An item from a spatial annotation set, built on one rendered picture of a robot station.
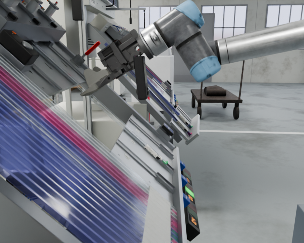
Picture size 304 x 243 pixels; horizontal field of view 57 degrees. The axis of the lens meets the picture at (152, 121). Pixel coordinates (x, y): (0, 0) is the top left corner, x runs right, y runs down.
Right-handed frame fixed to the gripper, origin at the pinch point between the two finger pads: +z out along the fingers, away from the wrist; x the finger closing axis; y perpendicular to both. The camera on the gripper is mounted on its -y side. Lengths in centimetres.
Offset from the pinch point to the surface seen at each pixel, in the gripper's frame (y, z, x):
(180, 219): -31.3, -8.8, 25.3
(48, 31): 20.4, 1.2, -4.9
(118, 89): -15, 117, -537
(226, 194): -116, -4, -120
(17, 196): -6.3, -1.8, 48.0
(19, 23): 20.6, 0.2, 12.3
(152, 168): -24.9, -5.1, 8.7
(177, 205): -31.5, -8.3, 19.2
